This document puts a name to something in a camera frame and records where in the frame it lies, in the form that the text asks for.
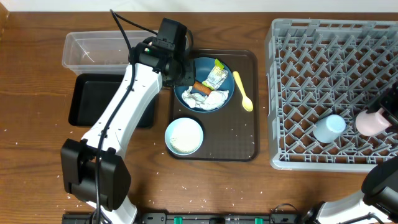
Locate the crumpled white tissue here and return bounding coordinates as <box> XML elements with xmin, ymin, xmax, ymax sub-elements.
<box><xmin>181</xmin><ymin>86</ymin><xmax>229</xmax><ymax>111</ymax></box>

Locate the black rectangular tray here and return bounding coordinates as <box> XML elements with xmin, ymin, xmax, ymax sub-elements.
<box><xmin>68</xmin><ymin>73</ymin><xmax>156</xmax><ymax>128</ymax></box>

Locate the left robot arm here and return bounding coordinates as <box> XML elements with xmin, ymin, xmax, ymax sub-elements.
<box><xmin>61</xmin><ymin>37</ymin><xmax>195</xmax><ymax>223</ymax></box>

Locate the light blue bowl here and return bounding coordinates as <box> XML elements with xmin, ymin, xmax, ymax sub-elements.
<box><xmin>164</xmin><ymin>118</ymin><xmax>204</xmax><ymax>156</ymax></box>

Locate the grey dishwasher rack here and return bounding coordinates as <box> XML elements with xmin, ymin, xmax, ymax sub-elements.
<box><xmin>265</xmin><ymin>19</ymin><xmax>397</xmax><ymax>172</ymax></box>

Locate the yellow plastic spoon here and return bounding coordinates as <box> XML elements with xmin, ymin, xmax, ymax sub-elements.
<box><xmin>233</xmin><ymin>71</ymin><xmax>254</xmax><ymax>112</ymax></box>

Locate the pink plastic cup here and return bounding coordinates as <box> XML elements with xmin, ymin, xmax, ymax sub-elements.
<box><xmin>355</xmin><ymin>108</ymin><xmax>392</xmax><ymax>136</ymax></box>

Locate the light blue plastic cup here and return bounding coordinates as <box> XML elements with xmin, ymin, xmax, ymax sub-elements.
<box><xmin>313</xmin><ymin>114</ymin><xmax>346</xmax><ymax>143</ymax></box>

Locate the clear plastic bin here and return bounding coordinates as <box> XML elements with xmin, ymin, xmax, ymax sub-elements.
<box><xmin>62</xmin><ymin>30</ymin><xmax>159</xmax><ymax>75</ymax></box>

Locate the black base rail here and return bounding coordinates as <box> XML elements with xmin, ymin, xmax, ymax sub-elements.
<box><xmin>61</xmin><ymin>212</ymin><xmax>304</xmax><ymax>224</ymax></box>

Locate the orange carrot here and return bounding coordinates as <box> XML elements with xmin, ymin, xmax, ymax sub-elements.
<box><xmin>193</xmin><ymin>81</ymin><xmax>212</xmax><ymax>95</ymax></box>

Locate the dark blue plate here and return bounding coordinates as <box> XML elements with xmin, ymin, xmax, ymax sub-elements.
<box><xmin>174</xmin><ymin>57</ymin><xmax>234</xmax><ymax>113</ymax></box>

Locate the white rice pile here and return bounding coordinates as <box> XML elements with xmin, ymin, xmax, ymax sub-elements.
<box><xmin>170</xmin><ymin>122</ymin><xmax>201</xmax><ymax>154</ymax></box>

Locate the silver green snack wrapper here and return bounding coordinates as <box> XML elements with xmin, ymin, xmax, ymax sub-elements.
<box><xmin>202</xmin><ymin>59</ymin><xmax>228</xmax><ymax>90</ymax></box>

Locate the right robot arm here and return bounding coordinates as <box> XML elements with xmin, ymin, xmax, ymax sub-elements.
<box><xmin>297</xmin><ymin>83</ymin><xmax>397</xmax><ymax>223</ymax></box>

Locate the brown serving tray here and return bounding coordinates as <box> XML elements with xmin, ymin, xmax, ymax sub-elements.
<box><xmin>170</xmin><ymin>49</ymin><xmax>259</xmax><ymax>162</ymax></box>

